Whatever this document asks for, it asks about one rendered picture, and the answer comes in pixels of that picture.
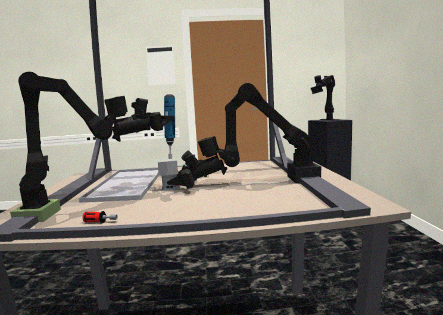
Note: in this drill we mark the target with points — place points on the blue cylindrical tool barrel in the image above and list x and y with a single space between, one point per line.
169 128

